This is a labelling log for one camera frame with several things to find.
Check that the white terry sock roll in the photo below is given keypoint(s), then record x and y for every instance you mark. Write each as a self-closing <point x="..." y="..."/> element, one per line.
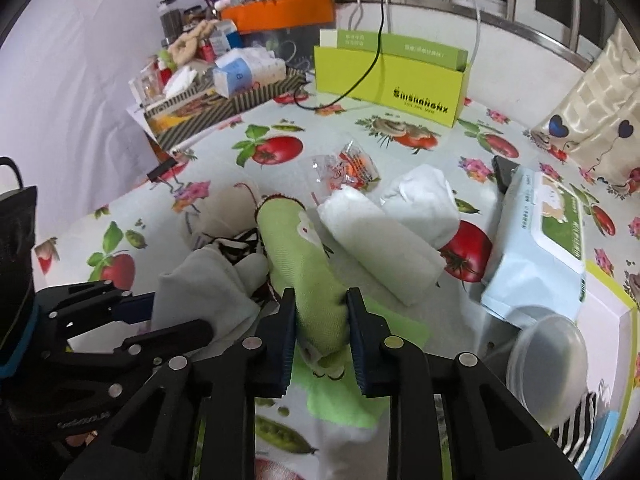
<point x="375" y="250"/>

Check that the glass jar with dark contents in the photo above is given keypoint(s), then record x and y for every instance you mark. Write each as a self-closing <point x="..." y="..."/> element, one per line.
<point x="170" y="22"/>

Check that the metal window railing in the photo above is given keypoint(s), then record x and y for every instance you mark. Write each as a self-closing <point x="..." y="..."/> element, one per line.
<point x="525" y="30"/>

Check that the orange box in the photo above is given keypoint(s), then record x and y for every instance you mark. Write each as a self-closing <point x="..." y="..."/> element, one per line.
<point x="280" y="12"/>

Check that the green sock with pear print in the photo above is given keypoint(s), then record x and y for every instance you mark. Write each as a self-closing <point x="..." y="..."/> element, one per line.
<point x="300" y="260"/>

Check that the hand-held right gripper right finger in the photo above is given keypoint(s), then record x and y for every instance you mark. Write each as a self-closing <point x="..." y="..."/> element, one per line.
<point x="357" y="342"/>

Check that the beige sock with red stripe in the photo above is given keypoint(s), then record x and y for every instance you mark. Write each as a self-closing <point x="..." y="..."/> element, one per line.
<point x="215" y="215"/>

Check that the blue white tissue pack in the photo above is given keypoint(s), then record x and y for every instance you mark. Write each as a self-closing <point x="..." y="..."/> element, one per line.
<point x="250" y="70"/>

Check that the vegetable print tablecloth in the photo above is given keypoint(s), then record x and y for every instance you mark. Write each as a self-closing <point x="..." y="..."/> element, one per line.
<point x="300" y="170"/>

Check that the black white zebra sock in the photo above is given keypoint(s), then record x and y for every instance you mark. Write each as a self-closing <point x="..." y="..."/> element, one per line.
<point x="580" y="425"/>
<point x="235" y="249"/>

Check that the clear packet with orange earplugs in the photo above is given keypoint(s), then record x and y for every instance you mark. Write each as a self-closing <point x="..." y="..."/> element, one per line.
<point x="352" y="167"/>

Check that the white tissue paper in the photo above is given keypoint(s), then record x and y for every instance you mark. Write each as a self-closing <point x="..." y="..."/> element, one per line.
<point x="180" y="80"/>

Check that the white box with lime rim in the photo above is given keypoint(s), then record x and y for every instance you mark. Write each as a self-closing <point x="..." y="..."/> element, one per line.
<point x="605" y="320"/>

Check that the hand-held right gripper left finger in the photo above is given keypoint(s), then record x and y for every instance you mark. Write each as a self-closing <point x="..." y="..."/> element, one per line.
<point x="287" y="342"/>

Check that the grey sock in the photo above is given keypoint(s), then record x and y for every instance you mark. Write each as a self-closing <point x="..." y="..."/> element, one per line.
<point x="200" y="285"/>

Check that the white smooth sock roll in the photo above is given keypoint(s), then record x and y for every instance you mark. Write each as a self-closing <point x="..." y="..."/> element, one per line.
<point x="425" y="205"/>

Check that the black gift bag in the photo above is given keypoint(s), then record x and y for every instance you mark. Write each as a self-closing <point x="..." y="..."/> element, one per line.
<point x="290" y="45"/>

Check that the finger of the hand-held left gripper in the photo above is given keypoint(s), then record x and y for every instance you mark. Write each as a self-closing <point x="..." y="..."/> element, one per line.
<point x="170" y="340"/>
<point x="135" y="306"/>

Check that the clear plastic lid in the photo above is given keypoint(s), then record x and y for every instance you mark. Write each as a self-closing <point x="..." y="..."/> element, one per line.
<point x="545" y="365"/>

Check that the striped tray box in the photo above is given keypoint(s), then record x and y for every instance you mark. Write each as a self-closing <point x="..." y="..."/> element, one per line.
<point x="215" y="110"/>

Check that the wet wipes pack green label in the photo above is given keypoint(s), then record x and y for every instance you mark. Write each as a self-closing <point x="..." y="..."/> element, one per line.
<point x="525" y="280"/>

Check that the clear acrylic box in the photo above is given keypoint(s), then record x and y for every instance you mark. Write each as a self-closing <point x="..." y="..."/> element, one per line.
<point x="145" y="85"/>

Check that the cream curtain with heart balloons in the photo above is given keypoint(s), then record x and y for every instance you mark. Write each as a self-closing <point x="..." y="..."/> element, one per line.
<point x="590" y="110"/>

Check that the lime green cardboard box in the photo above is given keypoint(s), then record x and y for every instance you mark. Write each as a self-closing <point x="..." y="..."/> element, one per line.
<point x="400" y="85"/>

